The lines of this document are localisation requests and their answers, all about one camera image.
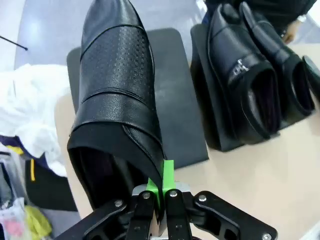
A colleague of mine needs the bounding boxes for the black buckle loafer shoe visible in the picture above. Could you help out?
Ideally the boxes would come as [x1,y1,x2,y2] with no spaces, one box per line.
[206,2,280,146]
[238,1,316,118]

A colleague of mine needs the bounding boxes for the yellow green cloth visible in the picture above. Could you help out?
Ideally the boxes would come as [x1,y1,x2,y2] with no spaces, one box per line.
[23,204,53,238]

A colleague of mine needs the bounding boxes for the navy bag with yellow stripe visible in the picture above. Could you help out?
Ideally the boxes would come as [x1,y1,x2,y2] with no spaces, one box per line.
[0,134,79,213]

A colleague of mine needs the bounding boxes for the person's left hand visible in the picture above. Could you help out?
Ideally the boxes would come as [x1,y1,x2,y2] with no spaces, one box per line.
[281,23,305,45]

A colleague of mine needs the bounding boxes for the black metal shoe stand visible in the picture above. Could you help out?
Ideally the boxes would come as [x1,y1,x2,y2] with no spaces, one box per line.
[189,23,281,153]
[66,27,210,171]

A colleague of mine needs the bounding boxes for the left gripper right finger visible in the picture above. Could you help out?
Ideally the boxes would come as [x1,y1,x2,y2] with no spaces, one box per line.
[161,159,278,240]

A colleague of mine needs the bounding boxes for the clear plastic bag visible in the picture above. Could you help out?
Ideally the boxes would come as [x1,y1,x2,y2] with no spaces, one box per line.
[0,149,28,240]

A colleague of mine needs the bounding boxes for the black perforated loafer shoe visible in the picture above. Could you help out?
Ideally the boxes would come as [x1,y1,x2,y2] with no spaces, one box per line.
[301,55,320,97]
[66,0,168,211]

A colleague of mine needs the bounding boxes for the white cloth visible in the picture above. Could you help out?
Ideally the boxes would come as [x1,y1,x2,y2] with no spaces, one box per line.
[0,63,68,177]

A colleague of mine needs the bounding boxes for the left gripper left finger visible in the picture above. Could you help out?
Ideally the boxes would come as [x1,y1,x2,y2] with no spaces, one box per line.
[53,177,161,240]

